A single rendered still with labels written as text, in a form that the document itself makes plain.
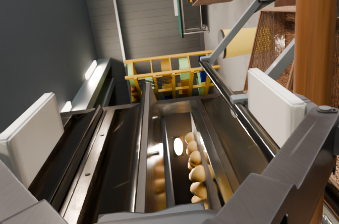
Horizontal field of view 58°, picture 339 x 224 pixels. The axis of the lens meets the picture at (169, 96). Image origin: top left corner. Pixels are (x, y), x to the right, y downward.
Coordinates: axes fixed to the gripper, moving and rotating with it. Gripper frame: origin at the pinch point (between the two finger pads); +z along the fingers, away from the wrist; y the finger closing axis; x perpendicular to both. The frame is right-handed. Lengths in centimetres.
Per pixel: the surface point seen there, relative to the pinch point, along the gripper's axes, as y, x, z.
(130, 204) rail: -11, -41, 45
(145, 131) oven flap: -8, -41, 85
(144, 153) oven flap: -8, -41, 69
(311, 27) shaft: 12.7, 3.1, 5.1
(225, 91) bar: 16, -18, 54
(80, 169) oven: -36, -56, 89
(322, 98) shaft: 13.7, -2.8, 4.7
